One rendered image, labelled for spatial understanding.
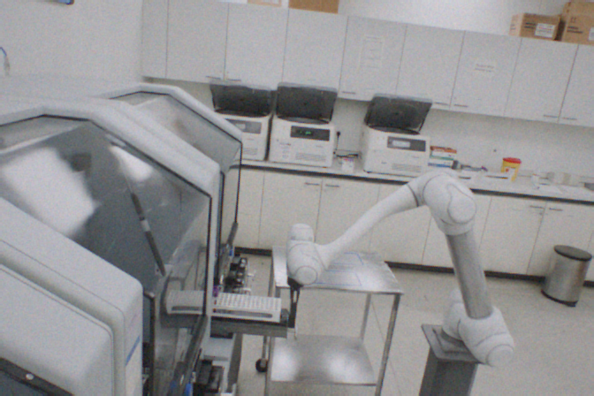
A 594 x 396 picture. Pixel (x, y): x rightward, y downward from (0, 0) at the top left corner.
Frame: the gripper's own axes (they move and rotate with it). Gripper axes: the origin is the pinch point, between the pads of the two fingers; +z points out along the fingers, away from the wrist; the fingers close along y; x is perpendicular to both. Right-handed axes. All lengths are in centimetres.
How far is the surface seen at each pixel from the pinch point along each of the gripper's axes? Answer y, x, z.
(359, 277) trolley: -40, 33, -1
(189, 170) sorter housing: 31, -37, -68
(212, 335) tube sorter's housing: 6.7, -30.9, 5.7
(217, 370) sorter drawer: 37.4, -24.4, -2.3
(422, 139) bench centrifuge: -236, 110, -42
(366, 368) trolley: -42, 45, 53
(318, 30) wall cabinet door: -258, 11, -124
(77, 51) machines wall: -132, -141, -92
